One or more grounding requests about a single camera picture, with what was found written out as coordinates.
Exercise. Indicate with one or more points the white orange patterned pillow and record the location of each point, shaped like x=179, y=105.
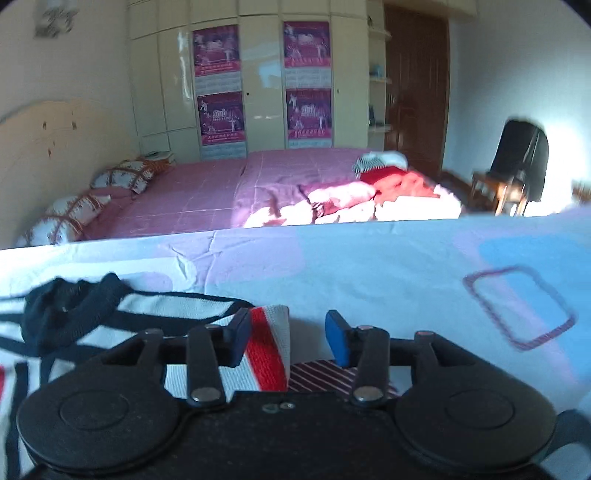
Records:
x=124, y=174
x=78, y=205
x=48, y=230

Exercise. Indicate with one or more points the red garment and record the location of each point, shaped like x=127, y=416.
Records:
x=401, y=182

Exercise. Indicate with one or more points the white blue patterned bed sheet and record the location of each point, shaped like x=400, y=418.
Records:
x=369, y=267

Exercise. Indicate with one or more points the black white checked cloth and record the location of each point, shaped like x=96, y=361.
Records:
x=369, y=162

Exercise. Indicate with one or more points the cream rounded headboard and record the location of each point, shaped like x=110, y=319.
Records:
x=55, y=152

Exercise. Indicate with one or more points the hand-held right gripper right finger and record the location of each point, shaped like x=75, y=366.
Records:
x=336, y=337

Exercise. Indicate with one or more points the cream corner shelf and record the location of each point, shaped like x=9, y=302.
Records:
x=378, y=78

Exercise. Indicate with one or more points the brown wooden door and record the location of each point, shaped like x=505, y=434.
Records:
x=418, y=92

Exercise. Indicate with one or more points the magenta wall poster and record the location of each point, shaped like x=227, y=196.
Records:
x=216, y=50
x=220, y=120
x=306, y=46
x=308, y=115

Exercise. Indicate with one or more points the pink bed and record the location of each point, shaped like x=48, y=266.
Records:
x=194, y=198

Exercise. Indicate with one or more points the white navy red striped sweater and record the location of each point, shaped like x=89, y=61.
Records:
x=152, y=307

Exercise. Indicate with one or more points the cream glossy wardrobe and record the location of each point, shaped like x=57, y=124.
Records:
x=263, y=106

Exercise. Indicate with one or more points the pink white blanket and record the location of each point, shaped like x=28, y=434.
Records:
x=341, y=203

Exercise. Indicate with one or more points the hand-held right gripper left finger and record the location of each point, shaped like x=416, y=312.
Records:
x=240, y=337

